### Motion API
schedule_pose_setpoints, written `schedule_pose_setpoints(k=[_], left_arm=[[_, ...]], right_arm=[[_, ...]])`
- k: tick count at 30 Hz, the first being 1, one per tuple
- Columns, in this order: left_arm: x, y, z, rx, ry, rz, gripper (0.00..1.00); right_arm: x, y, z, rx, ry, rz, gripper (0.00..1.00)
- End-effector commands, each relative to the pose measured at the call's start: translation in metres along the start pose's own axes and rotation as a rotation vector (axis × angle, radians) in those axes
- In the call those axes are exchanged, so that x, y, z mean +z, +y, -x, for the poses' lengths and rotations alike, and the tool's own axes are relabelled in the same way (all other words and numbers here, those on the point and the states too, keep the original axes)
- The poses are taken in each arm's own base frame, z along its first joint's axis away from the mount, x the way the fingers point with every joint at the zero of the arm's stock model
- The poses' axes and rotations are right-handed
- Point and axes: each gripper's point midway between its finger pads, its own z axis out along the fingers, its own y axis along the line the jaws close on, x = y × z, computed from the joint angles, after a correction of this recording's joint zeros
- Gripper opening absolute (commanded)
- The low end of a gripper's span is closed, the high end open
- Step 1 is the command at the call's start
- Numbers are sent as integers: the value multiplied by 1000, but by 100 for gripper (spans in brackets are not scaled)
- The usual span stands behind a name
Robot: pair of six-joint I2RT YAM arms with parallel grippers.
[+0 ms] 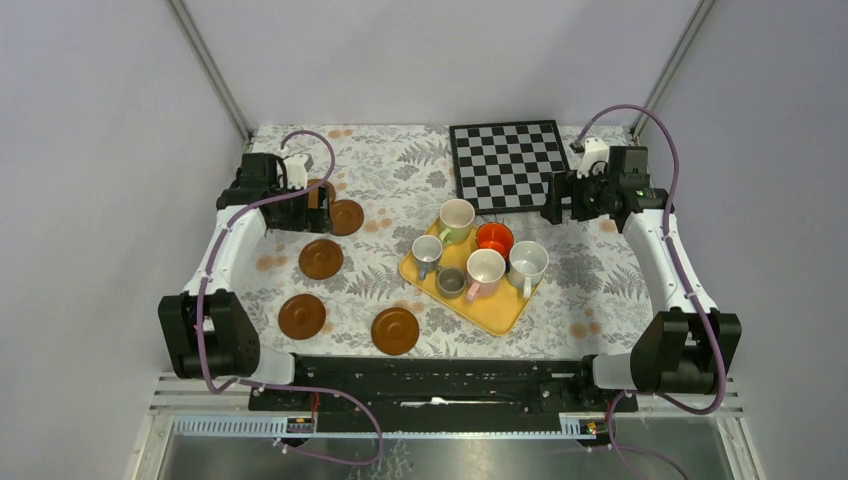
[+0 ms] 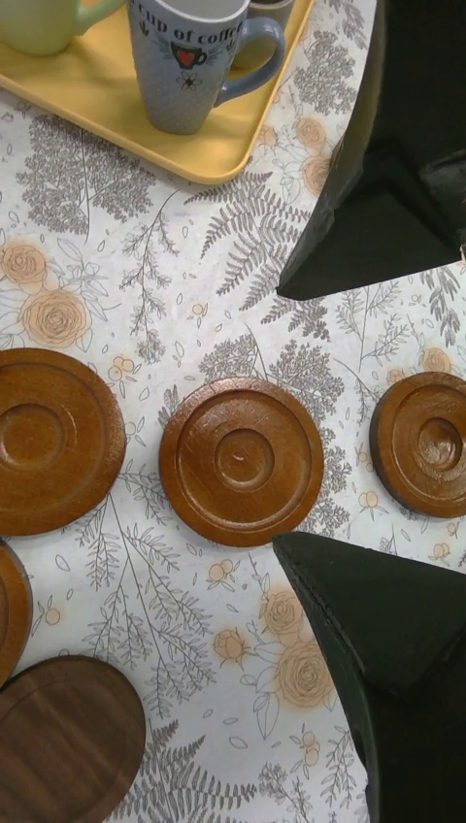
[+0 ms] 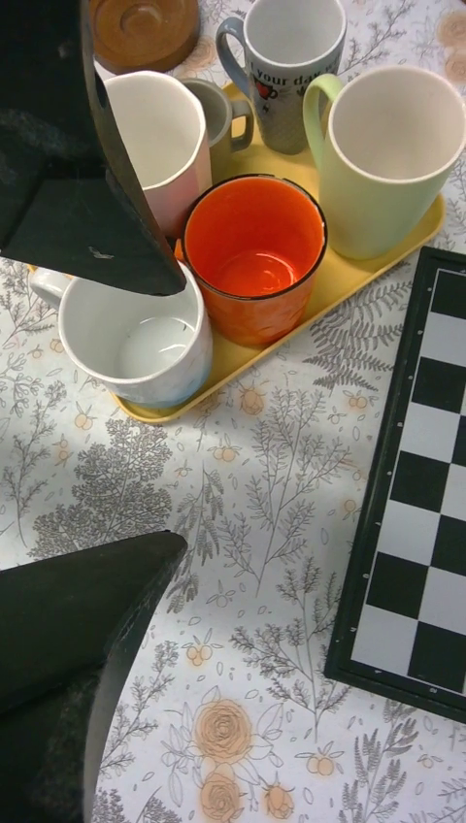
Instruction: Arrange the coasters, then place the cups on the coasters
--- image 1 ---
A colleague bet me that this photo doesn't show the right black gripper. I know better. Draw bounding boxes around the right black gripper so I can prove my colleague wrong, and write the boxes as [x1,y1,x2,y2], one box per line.
[539,166,617,226]

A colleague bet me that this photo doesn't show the brown wooden coaster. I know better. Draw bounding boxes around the brown wooden coaster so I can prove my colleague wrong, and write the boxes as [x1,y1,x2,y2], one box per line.
[330,199,364,236]
[278,294,327,340]
[308,181,336,209]
[371,307,420,355]
[299,239,344,280]

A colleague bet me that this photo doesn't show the blue grey mug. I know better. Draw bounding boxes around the blue grey mug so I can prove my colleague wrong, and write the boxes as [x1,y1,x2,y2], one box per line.
[411,235,443,281]

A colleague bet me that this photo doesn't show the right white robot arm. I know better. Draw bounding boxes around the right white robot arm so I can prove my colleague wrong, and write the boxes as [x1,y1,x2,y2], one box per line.
[541,138,741,412]

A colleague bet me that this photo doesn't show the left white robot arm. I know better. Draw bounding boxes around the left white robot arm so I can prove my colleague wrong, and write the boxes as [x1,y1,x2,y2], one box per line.
[158,153,332,411]

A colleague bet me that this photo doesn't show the small grey cup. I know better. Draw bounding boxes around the small grey cup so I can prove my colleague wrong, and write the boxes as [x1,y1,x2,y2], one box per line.
[436,266,466,299]

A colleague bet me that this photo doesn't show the black white chessboard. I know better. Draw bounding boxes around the black white chessboard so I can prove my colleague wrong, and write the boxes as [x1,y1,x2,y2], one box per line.
[448,120,569,214]

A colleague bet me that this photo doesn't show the white mug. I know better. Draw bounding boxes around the white mug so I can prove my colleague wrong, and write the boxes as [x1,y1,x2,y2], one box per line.
[506,240,549,300]

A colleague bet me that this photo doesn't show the orange enamel mug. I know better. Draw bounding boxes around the orange enamel mug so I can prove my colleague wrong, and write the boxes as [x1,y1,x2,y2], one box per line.
[476,222,514,260]

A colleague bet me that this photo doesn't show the green mug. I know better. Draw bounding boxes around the green mug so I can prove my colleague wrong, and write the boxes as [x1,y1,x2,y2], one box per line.
[438,199,476,246]

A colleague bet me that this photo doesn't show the pink mug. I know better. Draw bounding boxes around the pink mug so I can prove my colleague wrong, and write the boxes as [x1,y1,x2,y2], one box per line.
[466,249,506,302]

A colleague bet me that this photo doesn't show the yellow plastic tray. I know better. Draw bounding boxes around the yellow plastic tray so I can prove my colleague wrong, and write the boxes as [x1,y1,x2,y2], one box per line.
[399,222,546,336]

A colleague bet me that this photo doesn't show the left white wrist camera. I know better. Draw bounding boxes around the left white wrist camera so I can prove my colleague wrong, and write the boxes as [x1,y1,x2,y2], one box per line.
[283,154,313,190]

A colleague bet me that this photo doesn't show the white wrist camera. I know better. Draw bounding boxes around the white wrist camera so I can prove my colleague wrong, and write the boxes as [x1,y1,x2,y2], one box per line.
[571,137,610,179]
[283,154,313,190]

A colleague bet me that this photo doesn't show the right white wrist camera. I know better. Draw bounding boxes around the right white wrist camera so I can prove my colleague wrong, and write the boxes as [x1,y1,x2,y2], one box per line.
[571,137,610,179]

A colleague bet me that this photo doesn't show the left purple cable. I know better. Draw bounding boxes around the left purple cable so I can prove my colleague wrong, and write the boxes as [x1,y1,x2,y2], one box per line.
[193,129,386,468]

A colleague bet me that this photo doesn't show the purple cable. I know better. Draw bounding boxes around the purple cable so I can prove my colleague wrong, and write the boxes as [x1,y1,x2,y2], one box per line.
[193,129,386,468]
[570,103,728,480]

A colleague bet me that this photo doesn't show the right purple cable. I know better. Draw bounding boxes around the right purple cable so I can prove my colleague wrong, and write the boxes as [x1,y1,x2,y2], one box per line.
[570,103,728,480]

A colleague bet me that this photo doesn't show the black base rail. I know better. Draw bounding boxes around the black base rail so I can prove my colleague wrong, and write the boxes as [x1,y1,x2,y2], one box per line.
[248,355,616,434]

